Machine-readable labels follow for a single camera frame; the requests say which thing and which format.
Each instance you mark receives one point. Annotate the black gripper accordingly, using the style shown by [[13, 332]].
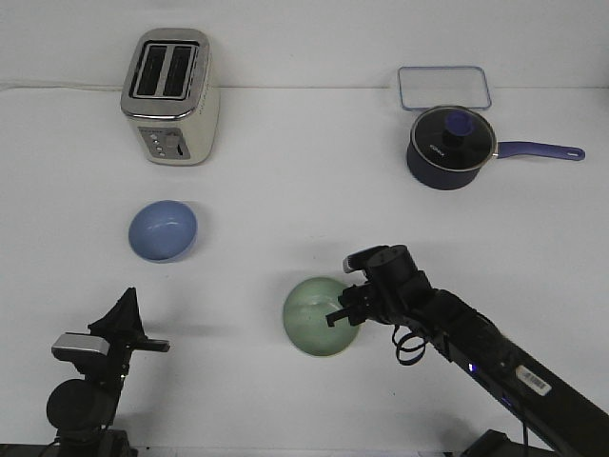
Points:
[[395, 287], [124, 315]]

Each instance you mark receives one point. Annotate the clear container lid blue rim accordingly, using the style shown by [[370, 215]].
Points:
[[422, 87]]

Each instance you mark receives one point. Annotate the cream and steel toaster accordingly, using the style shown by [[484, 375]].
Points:
[[170, 96]]

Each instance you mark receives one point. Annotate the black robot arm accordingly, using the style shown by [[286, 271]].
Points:
[[83, 410], [560, 416]]

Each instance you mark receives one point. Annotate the blue bowl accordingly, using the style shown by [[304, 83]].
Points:
[[163, 231]]

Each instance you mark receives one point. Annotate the green bowl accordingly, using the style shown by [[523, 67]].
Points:
[[304, 318]]

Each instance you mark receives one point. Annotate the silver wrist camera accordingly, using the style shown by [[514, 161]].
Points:
[[70, 346], [357, 260]]

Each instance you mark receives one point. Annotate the dark blue saucepan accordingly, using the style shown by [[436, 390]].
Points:
[[436, 175]]

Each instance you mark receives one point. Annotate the glass pot lid blue knob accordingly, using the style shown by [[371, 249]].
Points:
[[453, 138]]

